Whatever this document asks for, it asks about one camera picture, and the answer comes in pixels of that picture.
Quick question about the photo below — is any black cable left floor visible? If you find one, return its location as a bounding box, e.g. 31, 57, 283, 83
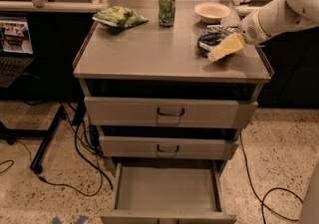
37, 102, 115, 198

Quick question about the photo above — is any green soda can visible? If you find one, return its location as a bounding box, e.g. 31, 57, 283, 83
159, 0, 175, 27

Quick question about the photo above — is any middle grey drawer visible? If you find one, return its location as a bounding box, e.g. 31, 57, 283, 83
99, 136, 238, 160

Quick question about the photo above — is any blue chip bag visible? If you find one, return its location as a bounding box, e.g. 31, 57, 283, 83
197, 25, 238, 58

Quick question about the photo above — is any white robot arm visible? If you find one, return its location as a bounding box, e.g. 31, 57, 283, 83
208, 0, 319, 62

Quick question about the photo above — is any short black cable far left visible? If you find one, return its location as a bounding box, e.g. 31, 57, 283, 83
0, 159, 15, 175

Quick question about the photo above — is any top grey drawer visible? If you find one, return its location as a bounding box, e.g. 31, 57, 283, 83
84, 97, 257, 128

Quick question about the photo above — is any open laptop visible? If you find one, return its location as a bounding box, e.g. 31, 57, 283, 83
0, 15, 34, 88

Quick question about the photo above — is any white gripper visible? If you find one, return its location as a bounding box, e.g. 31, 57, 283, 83
207, 10, 270, 62

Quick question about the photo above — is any white bowl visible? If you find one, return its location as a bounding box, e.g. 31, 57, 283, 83
194, 2, 231, 24

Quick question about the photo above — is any grey drawer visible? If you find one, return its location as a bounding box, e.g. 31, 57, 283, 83
99, 136, 238, 160
101, 159, 236, 224
84, 97, 257, 128

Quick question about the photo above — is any grey metal drawer cabinet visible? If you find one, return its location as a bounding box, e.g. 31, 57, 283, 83
72, 0, 274, 224

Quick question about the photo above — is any black laptop stand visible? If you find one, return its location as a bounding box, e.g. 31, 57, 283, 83
0, 106, 66, 174

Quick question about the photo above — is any black cable floor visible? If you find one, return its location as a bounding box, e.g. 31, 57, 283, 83
37, 102, 115, 198
238, 131, 305, 224

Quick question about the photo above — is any bottom grey drawer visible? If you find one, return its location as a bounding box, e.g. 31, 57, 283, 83
101, 159, 236, 224

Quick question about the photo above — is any black cable right floor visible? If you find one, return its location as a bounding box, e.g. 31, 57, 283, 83
238, 131, 305, 224

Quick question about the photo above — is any green chip bag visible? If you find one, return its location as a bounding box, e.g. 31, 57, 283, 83
93, 6, 148, 29

